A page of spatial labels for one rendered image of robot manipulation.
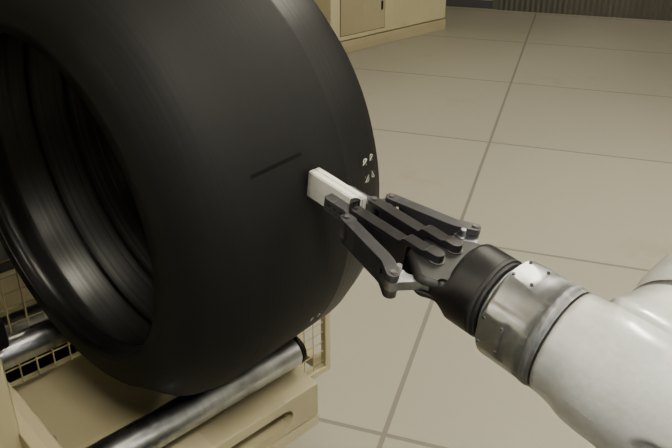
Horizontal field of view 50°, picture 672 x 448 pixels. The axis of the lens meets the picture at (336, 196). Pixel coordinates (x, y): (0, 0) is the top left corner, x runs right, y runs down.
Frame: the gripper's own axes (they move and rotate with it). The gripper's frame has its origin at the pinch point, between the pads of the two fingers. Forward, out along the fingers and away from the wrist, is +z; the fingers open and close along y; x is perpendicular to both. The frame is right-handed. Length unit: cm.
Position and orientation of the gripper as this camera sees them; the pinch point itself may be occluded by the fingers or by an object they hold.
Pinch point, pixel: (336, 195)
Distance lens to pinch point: 72.4
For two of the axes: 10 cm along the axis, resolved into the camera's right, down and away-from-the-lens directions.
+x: -1.0, 8.4, 5.3
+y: -7.2, 3.1, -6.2
